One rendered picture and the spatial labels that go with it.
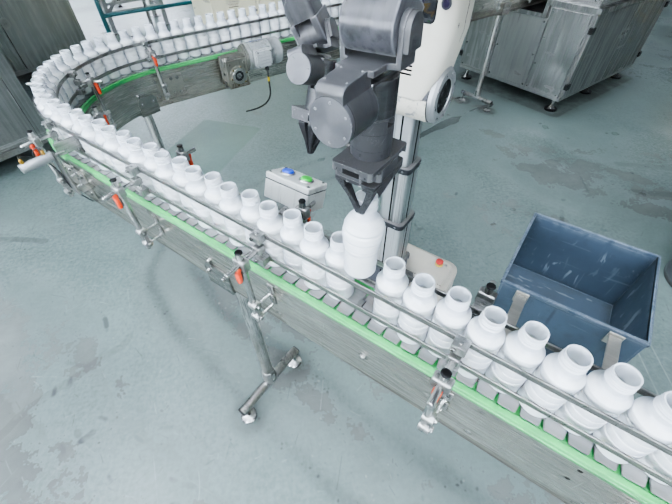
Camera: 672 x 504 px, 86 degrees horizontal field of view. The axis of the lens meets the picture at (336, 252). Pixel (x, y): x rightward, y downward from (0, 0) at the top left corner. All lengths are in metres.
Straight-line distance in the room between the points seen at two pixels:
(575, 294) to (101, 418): 1.92
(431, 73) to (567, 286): 0.77
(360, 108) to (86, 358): 2.00
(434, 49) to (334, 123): 0.70
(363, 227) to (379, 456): 1.26
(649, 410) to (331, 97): 0.58
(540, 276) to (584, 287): 0.12
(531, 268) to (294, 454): 1.16
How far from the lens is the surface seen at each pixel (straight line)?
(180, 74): 2.19
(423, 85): 1.12
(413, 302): 0.64
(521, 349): 0.64
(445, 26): 1.07
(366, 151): 0.49
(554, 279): 1.35
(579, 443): 0.77
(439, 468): 1.73
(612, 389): 0.66
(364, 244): 0.59
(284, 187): 0.92
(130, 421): 1.96
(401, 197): 1.36
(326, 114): 0.41
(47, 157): 1.40
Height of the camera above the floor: 1.64
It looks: 46 degrees down
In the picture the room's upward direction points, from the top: 1 degrees counter-clockwise
